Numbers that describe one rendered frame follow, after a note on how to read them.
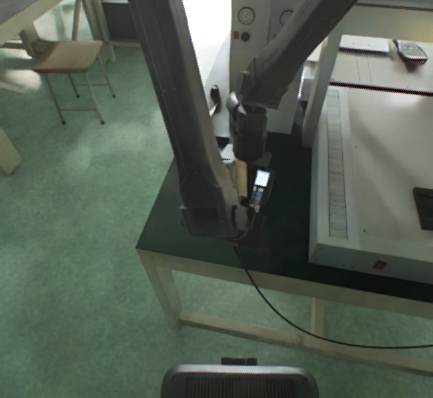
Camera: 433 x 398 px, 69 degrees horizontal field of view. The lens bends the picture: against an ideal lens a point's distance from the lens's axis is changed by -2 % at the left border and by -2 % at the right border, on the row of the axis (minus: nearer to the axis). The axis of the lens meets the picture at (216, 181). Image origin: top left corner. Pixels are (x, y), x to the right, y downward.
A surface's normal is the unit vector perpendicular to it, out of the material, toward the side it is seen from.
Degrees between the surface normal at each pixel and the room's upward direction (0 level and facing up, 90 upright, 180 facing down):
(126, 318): 0
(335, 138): 0
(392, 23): 90
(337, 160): 0
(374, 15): 90
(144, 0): 71
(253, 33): 90
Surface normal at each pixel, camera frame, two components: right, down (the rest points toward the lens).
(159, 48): -0.28, 0.48
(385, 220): -0.02, -0.65
